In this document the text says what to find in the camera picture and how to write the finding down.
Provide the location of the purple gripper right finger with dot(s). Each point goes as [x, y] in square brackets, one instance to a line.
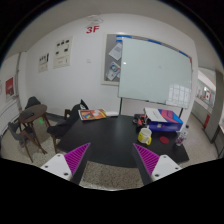
[151, 166]

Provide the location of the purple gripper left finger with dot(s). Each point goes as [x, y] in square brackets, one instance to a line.
[69, 166]

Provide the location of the clear plastic water bottle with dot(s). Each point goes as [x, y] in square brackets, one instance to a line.
[182, 135]

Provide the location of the red round coaster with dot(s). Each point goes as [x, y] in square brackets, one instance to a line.
[164, 140]

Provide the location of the yellow and white mug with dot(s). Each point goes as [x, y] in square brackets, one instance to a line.
[144, 136]

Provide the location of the dark chair at table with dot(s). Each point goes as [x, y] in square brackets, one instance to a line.
[63, 126]

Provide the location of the black rectangular table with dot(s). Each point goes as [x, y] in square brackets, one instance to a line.
[111, 141]

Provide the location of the black device on table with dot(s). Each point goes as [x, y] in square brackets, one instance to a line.
[140, 120]

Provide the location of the colourful orange book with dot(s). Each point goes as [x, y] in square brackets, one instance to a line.
[88, 115]

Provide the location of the blue and red box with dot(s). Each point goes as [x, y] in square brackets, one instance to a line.
[173, 122]

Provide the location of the white paper sheet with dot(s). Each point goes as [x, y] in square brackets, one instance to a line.
[154, 115]

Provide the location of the grey wooden chair left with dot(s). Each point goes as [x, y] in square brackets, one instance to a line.
[22, 135]

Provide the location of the round brown wooden table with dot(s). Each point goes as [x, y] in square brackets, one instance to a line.
[29, 115]

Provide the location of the dark chair behind round table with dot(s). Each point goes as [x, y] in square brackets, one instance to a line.
[32, 101]

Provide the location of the large glass whiteboard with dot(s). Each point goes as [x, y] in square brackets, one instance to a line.
[155, 73]

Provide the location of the grey cork notice board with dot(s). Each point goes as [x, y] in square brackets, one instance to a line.
[111, 60]

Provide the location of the white poster with black squares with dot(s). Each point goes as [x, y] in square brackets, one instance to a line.
[62, 53]

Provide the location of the small white poster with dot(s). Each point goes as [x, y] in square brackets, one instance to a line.
[43, 63]

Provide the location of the red wall poster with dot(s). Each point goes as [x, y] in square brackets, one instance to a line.
[9, 87]

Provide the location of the red 3F wall sign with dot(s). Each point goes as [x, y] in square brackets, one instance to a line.
[92, 29]

